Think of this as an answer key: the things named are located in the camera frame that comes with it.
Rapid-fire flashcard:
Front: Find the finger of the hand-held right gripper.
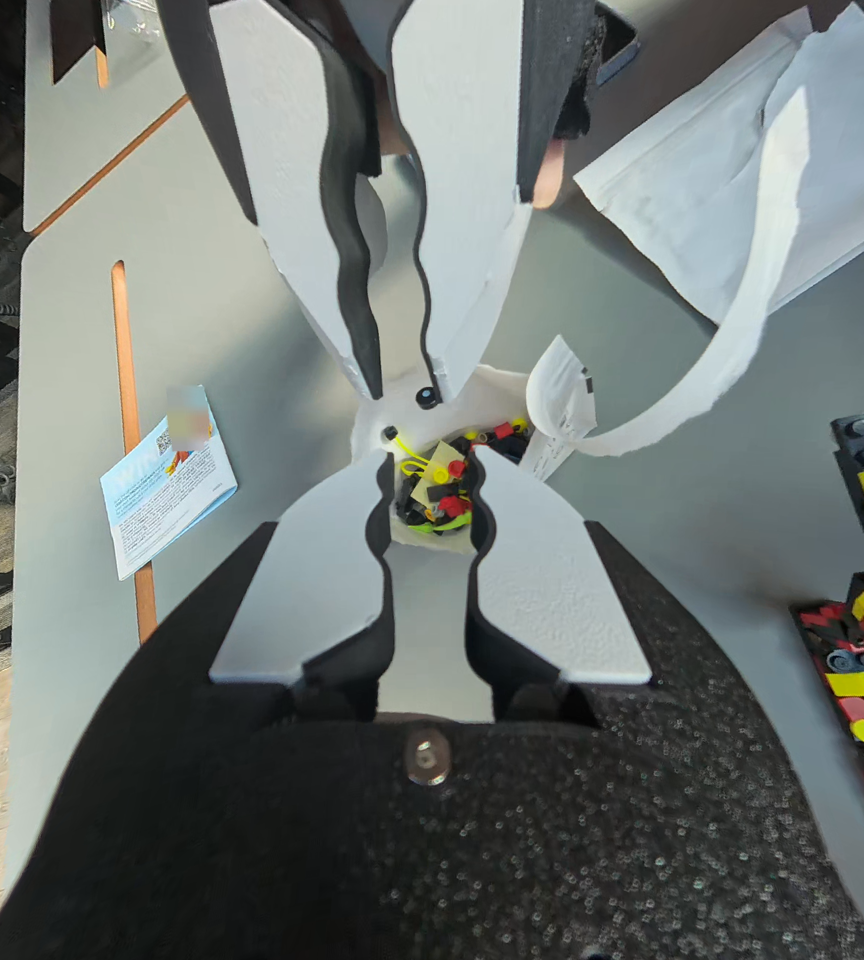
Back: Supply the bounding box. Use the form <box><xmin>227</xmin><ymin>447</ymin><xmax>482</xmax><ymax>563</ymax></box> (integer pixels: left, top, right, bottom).
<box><xmin>387</xmin><ymin>0</ymin><xmax>538</xmax><ymax>400</ymax></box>
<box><xmin>210</xmin><ymin>0</ymin><xmax>388</xmax><ymax>400</ymax></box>

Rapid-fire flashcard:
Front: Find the white blue instruction leaflet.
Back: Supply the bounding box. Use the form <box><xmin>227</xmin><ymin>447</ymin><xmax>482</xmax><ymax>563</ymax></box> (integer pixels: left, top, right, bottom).
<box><xmin>99</xmin><ymin>384</ymin><xmax>239</xmax><ymax>583</ymax></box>

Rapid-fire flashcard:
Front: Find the large plain white paper bag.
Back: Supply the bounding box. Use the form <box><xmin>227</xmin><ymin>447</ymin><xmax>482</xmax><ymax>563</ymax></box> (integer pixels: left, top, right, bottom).
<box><xmin>575</xmin><ymin>0</ymin><xmax>864</xmax><ymax>324</ymax></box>

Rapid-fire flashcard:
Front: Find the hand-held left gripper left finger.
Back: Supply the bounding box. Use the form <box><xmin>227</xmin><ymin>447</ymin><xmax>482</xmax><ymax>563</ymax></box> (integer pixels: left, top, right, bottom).
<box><xmin>210</xmin><ymin>447</ymin><xmax>397</xmax><ymax>685</ymax></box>

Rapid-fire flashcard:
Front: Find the person's right hand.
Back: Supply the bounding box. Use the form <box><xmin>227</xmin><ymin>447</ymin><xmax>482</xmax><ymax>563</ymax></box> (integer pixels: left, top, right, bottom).
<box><xmin>522</xmin><ymin>135</ymin><xmax>572</xmax><ymax>210</ymax></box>

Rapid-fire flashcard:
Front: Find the long black studded lego strip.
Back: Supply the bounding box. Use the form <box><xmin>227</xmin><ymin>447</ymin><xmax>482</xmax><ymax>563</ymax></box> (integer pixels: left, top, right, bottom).
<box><xmin>792</xmin><ymin>600</ymin><xmax>864</xmax><ymax>844</ymax></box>

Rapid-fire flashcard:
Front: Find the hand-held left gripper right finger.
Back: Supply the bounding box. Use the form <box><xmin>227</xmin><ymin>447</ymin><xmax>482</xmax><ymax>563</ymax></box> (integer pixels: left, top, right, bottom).
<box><xmin>467</xmin><ymin>446</ymin><xmax>655</xmax><ymax>688</ymax></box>

